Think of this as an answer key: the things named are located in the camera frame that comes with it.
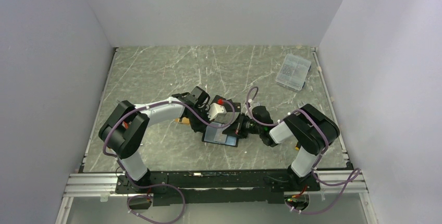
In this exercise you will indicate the gold card stack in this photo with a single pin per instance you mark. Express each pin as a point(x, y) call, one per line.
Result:
point(183, 120)

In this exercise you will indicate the black card stack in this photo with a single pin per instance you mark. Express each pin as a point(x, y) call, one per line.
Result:
point(228, 104)

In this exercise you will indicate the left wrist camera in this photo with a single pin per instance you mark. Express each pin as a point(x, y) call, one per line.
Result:
point(216, 109)

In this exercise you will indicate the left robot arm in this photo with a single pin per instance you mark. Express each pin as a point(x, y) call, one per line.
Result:
point(125, 128)

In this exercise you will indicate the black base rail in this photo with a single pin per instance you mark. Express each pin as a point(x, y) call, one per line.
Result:
point(218, 186)

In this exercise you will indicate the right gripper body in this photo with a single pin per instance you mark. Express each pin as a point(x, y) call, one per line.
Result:
point(249, 126)

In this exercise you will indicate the clear plastic screw box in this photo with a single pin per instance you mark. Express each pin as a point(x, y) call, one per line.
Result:
point(293, 72)

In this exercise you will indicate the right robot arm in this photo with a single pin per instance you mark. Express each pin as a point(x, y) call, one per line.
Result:
point(314, 132)

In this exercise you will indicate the black leather card holder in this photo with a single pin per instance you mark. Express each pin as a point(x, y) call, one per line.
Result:
point(207, 137)

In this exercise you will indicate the single silver card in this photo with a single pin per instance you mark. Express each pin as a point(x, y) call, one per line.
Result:
point(218, 136)

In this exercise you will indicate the aluminium frame rail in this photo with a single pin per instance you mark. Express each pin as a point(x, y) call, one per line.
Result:
point(105, 185)

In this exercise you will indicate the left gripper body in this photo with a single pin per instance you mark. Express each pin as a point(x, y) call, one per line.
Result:
point(196, 123)

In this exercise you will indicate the silver wrench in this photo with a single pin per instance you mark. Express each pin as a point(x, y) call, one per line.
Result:
point(300, 104)

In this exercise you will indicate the black yellow screwdriver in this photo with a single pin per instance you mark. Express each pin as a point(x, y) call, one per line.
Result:
point(297, 146)

